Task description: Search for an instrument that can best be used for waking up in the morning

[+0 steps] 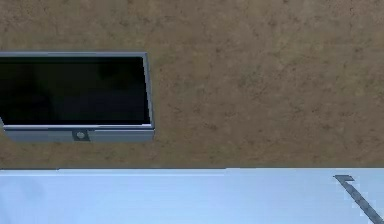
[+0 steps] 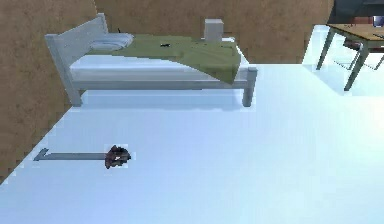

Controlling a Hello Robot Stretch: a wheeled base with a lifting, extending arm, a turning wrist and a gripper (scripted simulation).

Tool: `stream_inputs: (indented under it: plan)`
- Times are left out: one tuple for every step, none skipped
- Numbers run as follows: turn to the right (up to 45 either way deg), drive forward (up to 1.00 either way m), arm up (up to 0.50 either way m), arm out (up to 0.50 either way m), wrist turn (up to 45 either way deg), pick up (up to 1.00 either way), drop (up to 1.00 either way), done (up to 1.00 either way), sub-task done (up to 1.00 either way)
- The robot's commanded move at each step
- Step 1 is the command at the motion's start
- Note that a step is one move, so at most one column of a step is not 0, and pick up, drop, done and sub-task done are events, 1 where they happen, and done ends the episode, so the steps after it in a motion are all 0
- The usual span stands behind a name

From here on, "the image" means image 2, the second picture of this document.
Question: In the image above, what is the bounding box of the olive green blanket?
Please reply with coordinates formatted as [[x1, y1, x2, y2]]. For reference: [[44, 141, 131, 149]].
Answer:
[[87, 33, 242, 85]]

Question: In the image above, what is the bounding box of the white box nightstand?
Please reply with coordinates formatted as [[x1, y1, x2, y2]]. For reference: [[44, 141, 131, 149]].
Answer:
[[203, 18, 225, 43]]

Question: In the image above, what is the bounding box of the dark brown lump object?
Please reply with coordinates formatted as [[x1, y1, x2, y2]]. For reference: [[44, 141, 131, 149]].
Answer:
[[104, 144, 132, 170]]

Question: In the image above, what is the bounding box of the white pillow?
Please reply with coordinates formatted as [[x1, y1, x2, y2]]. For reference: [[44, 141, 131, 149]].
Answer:
[[89, 32, 135, 52]]

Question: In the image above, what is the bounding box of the brown seat chair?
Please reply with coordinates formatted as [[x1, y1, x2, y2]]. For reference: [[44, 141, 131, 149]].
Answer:
[[334, 39, 384, 72]]

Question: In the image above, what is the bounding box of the wooden table with green legs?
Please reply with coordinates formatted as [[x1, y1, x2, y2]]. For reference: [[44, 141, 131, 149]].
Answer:
[[315, 22, 384, 92]]

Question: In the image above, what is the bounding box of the white bed frame with mattress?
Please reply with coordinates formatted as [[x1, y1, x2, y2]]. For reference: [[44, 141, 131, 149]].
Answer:
[[44, 13, 258, 108]]

